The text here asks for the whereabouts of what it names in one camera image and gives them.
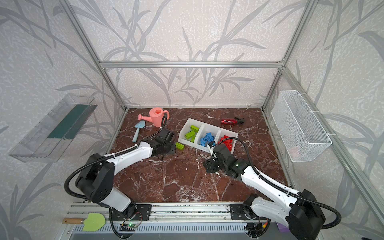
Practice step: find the white wire basket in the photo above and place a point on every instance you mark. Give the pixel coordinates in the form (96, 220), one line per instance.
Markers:
(302, 133)

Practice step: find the green spatula wooden handle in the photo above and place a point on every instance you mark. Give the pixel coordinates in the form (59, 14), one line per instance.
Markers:
(92, 223)

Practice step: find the pink watering can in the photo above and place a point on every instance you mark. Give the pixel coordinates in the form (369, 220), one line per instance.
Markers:
(156, 116)

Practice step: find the left circuit board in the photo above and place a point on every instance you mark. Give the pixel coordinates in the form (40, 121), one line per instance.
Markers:
(129, 227)

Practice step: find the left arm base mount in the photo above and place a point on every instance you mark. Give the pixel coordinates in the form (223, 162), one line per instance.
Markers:
(137, 212)

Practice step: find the blue lego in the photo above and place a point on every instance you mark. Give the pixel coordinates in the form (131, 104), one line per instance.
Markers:
(204, 142)
(210, 137)

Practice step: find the light blue trowel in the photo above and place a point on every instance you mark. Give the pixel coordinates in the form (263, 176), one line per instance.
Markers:
(138, 126)

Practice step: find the clear wall shelf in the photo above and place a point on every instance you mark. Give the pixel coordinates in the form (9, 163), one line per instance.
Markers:
(50, 138)

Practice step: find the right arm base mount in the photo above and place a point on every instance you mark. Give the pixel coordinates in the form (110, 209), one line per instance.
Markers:
(240, 212)

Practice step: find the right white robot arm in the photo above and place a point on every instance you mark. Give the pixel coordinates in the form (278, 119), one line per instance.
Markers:
(299, 211)

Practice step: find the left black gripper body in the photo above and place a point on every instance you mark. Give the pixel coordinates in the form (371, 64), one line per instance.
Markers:
(168, 146)

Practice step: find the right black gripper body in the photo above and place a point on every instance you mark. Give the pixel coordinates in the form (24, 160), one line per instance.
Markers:
(210, 164)

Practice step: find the middle white bin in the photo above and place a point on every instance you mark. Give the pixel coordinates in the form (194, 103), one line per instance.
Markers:
(206, 128)

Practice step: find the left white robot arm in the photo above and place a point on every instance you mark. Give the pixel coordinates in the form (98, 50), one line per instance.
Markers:
(95, 180)

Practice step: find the left white bin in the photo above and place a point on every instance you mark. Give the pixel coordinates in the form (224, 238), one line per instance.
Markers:
(185, 132)

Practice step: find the aluminium front rail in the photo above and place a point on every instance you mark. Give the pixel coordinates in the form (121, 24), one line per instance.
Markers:
(165, 218)

